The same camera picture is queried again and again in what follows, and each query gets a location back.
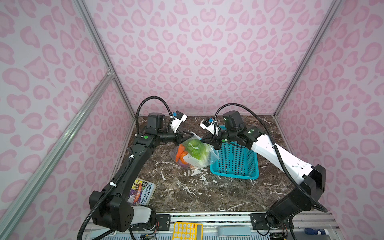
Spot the grey flat case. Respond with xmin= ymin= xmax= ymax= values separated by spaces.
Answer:
xmin=218 ymin=226 xmax=252 ymax=237

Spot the aluminium frame corner post right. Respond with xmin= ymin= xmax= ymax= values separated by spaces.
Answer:
xmin=274 ymin=0 xmax=344 ymax=119

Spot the teal plastic basket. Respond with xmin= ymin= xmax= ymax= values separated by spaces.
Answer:
xmin=210 ymin=141 xmax=259 ymax=180

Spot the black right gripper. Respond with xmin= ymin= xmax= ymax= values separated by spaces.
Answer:
xmin=200 ymin=128 xmax=238 ymax=150

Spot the clear zip top bag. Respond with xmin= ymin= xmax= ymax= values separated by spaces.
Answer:
xmin=170 ymin=133 xmax=219 ymax=169

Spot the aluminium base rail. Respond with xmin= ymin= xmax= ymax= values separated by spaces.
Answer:
xmin=79 ymin=209 xmax=346 ymax=240

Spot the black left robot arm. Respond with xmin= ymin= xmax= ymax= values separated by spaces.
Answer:
xmin=78 ymin=111 xmax=193 ymax=239

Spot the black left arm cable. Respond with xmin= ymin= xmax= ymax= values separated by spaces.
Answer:
xmin=134 ymin=95 xmax=173 ymax=136

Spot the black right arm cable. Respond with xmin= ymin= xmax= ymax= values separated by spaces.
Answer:
xmin=213 ymin=102 xmax=328 ymax=213

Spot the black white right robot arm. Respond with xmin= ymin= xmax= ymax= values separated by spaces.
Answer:
xmin=200 ymin=111 xmax=328 ymax=229

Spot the yellow calculator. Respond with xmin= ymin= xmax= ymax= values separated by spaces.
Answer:
xmin=172 ymin=222 xmax=203 ymax=240

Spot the blue white marker pen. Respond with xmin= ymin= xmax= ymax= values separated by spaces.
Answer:
xmin=305 ymin=228 xmax=329 ymax=236

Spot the colourful paperback book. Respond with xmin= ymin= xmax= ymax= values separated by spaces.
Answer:
xmin=128 ymin=178 xmax=157 ymax=206

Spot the aluminium frame corner post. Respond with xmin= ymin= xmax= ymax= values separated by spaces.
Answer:
xmin=274 ymin=0 xmax=344 ymax=119
xmin=73 ymin=0 xmax=135 ymax=119

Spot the aluminium diagonal frame bar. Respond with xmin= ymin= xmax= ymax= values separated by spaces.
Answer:
xmin=1 ymin=72 xmax=114 ymax=240

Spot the toy carrot with leaves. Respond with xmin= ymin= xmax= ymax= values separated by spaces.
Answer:
xmin=175 ymin=144 xmax=189 ymax=165

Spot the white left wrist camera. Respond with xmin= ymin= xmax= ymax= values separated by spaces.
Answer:
xmin=171 ymin=111 xmax=188 ymax=133

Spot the aluminium frame corner post left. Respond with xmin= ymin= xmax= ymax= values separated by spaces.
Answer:
xmin=73 ymin=0 xmax=135 ymax=119

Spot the green toy cabbage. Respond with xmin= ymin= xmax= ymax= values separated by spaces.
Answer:
xmin=183 ymin=139 xmax=213 ymax=161

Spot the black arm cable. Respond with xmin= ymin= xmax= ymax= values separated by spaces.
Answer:
xmin=213 ymin=102 xmax=328 ymax=213
xmin=134 ymin=95 xmax=173 ymax=136

